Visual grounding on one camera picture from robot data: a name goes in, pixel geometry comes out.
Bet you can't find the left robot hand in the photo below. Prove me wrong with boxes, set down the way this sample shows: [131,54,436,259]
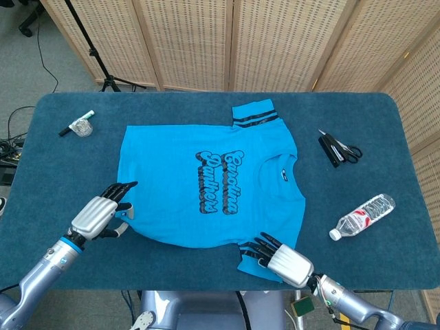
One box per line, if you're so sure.
[67,180,139,248]

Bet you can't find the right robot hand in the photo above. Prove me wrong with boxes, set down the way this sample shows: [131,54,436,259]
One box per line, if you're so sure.
[239,232,316,289]

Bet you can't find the blue printed t-shirt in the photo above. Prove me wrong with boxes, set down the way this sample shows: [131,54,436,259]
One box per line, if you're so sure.
[115,98,307,285]

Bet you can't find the green and yellow pad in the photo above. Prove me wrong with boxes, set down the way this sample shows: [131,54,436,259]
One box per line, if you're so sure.
[290,296,316,317]

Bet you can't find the silver table leg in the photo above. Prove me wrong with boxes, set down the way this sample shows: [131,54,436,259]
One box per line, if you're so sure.
[294,290,305,330]

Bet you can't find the clear plastic water bottle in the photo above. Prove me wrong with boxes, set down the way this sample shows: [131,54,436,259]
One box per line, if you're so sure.
[329,193,396,241]

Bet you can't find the black marker white cap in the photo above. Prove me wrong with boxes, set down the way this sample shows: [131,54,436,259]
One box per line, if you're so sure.
[58,109,96,138]

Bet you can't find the black floor box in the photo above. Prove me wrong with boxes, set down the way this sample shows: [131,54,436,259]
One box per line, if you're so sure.
[0,167,17,186]

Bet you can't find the blue-grey robot torso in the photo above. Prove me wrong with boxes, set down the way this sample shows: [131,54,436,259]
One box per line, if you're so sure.
[139,290,286,330]

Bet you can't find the white perforated plate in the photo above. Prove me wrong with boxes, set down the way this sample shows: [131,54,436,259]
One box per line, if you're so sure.
[129,311,156,330]

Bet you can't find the black stapler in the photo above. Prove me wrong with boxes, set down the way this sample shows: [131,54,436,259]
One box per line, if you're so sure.
[318,134,344,168]

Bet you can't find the black scissors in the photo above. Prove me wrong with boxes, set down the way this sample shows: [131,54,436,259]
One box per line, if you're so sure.
[318,129,364,164]

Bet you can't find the dark blue table carpet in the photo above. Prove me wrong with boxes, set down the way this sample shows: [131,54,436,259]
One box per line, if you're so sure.
[0,91,437,293]

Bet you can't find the black tripod stand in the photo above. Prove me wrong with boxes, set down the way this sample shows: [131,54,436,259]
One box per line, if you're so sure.
[63,0,147,93]

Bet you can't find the black office chair base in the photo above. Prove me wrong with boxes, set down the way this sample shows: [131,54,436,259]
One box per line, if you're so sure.
[19,0,45,38]

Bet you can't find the wicker folding screen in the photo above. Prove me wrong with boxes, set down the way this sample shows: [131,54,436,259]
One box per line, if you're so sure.
[41,0,440,324]

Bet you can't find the tangled cable bundle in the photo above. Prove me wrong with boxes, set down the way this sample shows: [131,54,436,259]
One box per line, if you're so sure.
[0,106,35,166]

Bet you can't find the black floor cable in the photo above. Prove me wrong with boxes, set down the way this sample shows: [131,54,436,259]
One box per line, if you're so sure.
[36,16,59,94]

